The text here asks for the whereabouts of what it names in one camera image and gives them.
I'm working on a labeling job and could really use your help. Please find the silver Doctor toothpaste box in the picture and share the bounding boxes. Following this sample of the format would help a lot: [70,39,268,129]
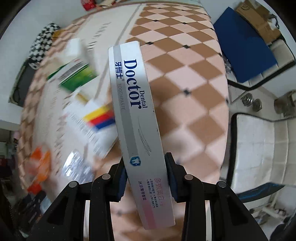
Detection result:
[108,41,175,230]

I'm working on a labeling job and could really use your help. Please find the silver pill blister pack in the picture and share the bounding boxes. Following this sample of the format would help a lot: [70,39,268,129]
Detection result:
[62,150,94,184]

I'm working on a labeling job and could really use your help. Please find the white box with colour stripes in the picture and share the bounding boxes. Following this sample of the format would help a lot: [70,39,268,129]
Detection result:
[63,99,118,159]

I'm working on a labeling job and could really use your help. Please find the orange plastic snack bag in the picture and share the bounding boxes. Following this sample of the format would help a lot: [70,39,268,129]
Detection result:
[25,145,51,195]

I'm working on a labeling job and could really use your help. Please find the green white medicine box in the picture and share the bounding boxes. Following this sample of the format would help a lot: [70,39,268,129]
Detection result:
[47,38,98,92]

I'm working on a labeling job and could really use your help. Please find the white cushioned chair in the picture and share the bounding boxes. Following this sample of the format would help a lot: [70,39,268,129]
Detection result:
[226,113,295,193]

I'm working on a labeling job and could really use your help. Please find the checkered pink brown tablecloth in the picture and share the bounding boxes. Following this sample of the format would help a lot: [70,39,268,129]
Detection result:
[18,1,228,199]

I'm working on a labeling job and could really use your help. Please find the black white checkered cloth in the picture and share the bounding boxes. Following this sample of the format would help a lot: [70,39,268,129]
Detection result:
[28,23,60,70]

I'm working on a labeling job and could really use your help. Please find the cardboard box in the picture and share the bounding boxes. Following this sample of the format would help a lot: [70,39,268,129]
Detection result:
[235,0,281,44]

